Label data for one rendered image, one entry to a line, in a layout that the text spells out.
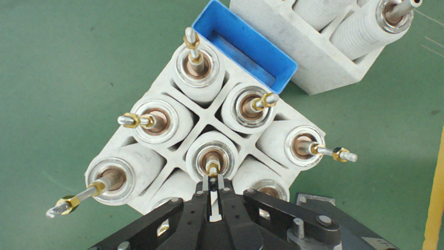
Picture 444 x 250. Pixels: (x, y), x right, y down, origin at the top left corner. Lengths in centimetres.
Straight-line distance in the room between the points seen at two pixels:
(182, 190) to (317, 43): 44
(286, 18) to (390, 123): 61
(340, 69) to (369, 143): 40
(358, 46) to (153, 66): 56
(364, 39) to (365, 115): 38
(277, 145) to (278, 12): 31
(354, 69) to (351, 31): 9
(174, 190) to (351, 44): 48
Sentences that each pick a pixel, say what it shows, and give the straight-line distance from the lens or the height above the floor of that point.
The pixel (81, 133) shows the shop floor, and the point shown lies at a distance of 65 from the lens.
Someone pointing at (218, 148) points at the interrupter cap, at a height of 25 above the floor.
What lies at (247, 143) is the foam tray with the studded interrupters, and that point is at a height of 18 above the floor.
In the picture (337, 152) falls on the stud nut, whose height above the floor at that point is 33.
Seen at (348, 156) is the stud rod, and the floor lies 34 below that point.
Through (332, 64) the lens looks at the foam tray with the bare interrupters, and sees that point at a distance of 47.
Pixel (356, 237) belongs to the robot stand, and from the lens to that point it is 53.
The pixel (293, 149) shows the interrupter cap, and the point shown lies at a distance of 28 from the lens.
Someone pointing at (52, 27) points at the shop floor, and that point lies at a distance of 78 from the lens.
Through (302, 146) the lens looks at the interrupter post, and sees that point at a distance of 28.
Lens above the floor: 49
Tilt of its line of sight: 86 degrees down
